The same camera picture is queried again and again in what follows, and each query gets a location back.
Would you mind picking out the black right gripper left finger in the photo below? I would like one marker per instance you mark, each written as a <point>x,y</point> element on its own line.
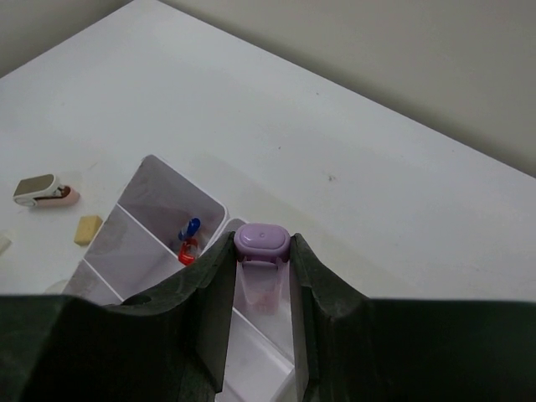
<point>167,343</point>

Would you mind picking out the pink white stapler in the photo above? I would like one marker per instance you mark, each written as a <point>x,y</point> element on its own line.
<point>45,191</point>

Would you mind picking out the white left organizer container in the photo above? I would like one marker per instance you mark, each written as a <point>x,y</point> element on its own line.
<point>137,246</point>

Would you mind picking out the white organizer container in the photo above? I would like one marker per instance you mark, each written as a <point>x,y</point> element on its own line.
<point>260,359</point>
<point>137,246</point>

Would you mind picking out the pastel purple highlighter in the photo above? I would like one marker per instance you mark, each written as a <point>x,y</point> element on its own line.
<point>263,253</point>

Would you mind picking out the white right organizer container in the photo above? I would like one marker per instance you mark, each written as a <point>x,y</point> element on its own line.
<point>260,359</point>

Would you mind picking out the small yellow eraser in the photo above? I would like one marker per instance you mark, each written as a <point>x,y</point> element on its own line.
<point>87,228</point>

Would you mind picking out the red pen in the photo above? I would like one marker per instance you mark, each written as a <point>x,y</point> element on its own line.
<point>188,251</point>

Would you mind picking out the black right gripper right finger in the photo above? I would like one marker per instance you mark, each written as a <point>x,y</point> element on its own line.
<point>351,347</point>

